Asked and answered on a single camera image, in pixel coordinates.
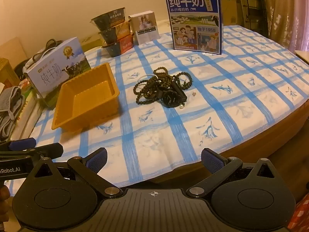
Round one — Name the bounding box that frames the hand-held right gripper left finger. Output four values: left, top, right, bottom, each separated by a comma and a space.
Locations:
30, 148, 122, 197

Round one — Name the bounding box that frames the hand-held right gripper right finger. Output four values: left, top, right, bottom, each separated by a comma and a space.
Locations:
187, 148, 278, 197

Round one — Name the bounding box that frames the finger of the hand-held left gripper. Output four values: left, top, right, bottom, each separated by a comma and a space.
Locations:
0, 143, 64, 161
0, 138, 37, 151

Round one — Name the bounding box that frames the yellow plastic tray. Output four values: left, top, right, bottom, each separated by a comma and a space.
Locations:
51, 62, 120, 132

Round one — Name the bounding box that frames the black wristwatch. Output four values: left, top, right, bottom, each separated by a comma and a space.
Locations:
158, 81, 187, 108

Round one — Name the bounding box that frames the dark wooden bead bracelet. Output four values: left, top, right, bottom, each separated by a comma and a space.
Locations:
133, 77, 161, 106

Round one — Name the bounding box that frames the long dark bead necklace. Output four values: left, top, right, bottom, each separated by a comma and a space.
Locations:
153, 67, 194, 91

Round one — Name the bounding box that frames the silver chain bracelet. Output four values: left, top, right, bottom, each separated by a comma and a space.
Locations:
137, 74, 160, 84

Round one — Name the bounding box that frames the person's left hand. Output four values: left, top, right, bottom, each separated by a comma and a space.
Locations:
0, 187, 11, 225

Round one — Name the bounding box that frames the grey cloth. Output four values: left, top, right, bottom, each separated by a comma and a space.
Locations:
0, 86, 25, 141

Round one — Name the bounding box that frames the cardboard box with red label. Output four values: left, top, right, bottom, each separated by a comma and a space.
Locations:
0, 58, 21, 87

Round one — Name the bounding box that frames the light blue milk carton box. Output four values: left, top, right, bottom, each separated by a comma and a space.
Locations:
22, 37, 92, 108

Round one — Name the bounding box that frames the flat cardboard sheet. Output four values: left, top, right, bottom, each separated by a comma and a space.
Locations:
0, 37, 27, 62

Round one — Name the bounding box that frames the red patterned cloth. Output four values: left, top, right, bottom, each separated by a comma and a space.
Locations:
294, 197, 309, 232

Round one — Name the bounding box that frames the black bowl with red label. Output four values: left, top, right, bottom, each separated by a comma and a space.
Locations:
103, 34, 134, 57

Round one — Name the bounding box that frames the low cardboard box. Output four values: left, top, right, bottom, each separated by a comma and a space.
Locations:
79, 32, 105, 52

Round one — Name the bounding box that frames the black bowl with orange label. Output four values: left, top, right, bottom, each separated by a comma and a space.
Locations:
98, 20, 132, 44

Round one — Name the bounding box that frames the black bowl with grey label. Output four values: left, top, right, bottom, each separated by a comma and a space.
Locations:
91, 7, 127, 32

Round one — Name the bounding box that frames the small white product box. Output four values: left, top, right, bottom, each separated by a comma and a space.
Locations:
128, 11, 160, 45

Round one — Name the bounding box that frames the dark blue milk carton box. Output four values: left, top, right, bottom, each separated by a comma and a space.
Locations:
165, 0, 224, 55

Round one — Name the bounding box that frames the beige curtain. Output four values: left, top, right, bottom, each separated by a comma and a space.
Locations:
262, 0, 309, 52

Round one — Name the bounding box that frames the black bag with cord handle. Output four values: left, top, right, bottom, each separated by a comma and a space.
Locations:
14, 39, 64, 78

